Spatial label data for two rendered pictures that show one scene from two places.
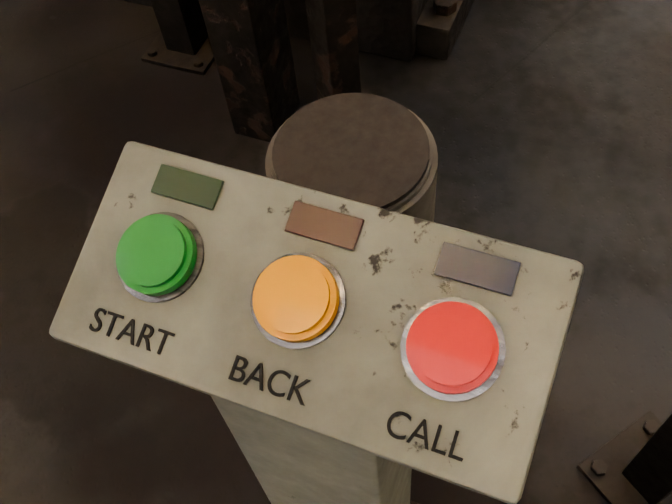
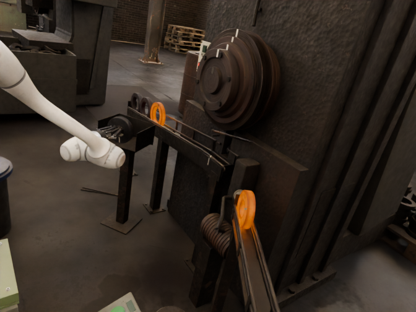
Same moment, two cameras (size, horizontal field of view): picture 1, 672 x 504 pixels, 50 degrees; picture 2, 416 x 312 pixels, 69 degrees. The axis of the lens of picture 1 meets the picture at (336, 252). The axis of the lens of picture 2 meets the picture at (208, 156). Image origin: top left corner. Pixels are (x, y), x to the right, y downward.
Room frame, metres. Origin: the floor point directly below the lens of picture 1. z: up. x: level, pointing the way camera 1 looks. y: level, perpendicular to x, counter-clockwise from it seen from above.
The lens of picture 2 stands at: (-0.25, -0.27, 1.37)
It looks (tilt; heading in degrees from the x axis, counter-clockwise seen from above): 24 degrees down; 23
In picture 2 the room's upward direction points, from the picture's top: 12 degrees clockwise
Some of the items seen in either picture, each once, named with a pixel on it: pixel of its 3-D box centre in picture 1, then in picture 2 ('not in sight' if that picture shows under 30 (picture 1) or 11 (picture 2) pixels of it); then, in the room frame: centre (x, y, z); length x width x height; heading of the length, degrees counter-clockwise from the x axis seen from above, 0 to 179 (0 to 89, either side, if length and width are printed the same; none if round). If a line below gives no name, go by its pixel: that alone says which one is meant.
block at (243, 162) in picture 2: not in sight; (243, 182); (1.04, 0.06, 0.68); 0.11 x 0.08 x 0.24; 152
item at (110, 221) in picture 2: not in sight; (123, 174); (1.11, 0.86, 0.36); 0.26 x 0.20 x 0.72; 97
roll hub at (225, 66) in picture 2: not in sight; (215, 80); (1.05, 0.32, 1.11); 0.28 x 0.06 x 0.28; 62
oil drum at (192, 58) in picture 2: not in sight; (201, 85); (3.83, 1.80, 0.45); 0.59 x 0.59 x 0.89
